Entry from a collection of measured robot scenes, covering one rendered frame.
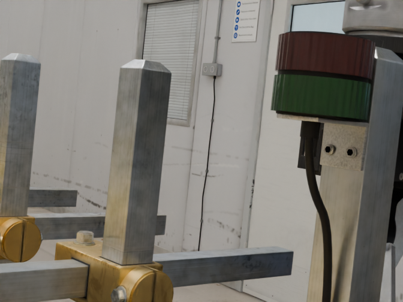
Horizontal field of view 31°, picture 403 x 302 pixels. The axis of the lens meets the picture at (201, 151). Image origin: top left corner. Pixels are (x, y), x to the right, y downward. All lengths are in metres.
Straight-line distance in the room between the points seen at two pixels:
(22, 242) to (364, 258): 0.48
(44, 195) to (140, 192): 0.59
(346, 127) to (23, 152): 0.49
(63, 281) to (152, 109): 0.18
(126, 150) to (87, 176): 5.92
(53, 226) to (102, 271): 0.29
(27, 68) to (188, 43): 4.55
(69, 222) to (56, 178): 6.20
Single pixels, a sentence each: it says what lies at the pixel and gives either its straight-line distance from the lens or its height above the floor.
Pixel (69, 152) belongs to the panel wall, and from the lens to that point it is 6.93.
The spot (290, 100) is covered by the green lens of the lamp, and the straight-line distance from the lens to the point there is 0.43.
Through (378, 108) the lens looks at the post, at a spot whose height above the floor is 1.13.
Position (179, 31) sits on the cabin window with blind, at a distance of 5.53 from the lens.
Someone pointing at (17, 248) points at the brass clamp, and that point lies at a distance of 0.86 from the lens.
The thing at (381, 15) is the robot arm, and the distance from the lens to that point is 0.59.
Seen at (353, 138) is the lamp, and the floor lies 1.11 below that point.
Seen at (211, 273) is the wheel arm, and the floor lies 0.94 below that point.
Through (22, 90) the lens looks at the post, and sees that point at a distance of 0.87.
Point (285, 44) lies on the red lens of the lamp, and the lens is 0.44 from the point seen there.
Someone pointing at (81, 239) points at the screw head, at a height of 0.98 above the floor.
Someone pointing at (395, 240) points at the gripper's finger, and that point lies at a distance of 0.62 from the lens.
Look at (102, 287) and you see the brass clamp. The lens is 0.68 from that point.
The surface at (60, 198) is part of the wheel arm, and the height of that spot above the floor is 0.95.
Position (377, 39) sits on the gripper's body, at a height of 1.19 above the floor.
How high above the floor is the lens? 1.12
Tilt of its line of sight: 3 degrees down
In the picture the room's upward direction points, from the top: 6 degrees clockwise
